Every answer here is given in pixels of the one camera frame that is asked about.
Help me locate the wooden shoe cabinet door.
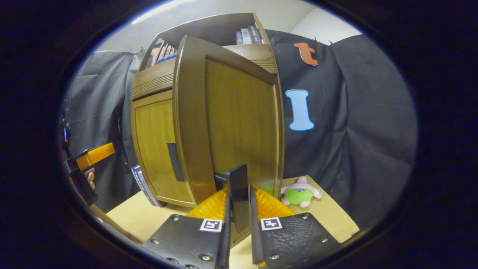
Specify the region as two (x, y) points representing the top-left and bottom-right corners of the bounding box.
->
(173, 35), (285, 246)
(131, 90), (196, 208)

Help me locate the black backdrop cloth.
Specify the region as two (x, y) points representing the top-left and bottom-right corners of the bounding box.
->
(62, 29), (418, 228)

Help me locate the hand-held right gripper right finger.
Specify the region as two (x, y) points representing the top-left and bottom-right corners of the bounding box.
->
(249, 186), (342, 269)

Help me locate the wooden double-door shoe cabinet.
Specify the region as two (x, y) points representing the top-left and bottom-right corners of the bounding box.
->
(130, 13), (279, 208)

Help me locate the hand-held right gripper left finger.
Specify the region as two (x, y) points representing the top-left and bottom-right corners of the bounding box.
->
(141, 187), (233, 269)

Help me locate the blue folded towel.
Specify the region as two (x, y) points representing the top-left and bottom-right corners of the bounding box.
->
(156, 52), (178, 65)

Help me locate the pink and green plush toy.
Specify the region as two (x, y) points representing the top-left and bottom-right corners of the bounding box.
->
(280, 177), (323, 208)

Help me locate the thin printed booklet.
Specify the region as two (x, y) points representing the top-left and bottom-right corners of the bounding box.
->
(131, 164), (164, 208)

